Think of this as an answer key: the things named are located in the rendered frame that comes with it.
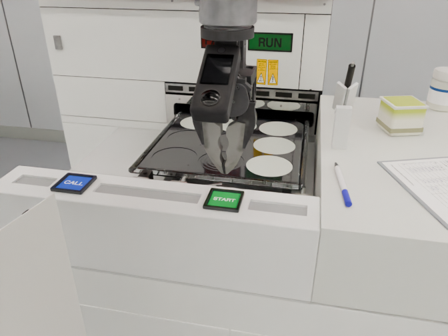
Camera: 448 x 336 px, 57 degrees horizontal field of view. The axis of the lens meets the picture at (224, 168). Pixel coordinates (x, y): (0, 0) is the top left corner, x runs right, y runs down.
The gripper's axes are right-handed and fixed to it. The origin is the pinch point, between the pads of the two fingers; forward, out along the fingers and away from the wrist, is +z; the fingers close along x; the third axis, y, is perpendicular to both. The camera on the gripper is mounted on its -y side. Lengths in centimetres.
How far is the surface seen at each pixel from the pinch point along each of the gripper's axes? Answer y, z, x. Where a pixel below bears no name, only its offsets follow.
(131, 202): -2.5, 6.4, 14.5
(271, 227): -4.0, 6.9, -7.9
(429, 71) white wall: 207, 33, -81
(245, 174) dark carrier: 21.1, 12.4, -0.2
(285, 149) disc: 35.1, 12.4, -7.5
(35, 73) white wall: 207, 49, 182
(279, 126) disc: 49, 12, -5
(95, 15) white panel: 58, -13, 49
